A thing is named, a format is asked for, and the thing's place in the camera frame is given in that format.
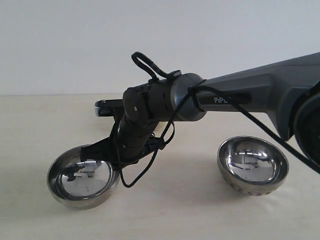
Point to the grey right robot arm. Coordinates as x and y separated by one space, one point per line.
282 98

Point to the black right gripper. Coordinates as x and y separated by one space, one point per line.
125 144

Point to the dimpled stainless steel bowl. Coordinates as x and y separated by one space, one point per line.
251 165

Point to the small cream ceramic bowl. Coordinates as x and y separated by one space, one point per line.
160 127

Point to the smooth stainless steel bowl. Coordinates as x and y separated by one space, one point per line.
81 184

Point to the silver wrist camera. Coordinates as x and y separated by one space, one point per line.
109 108

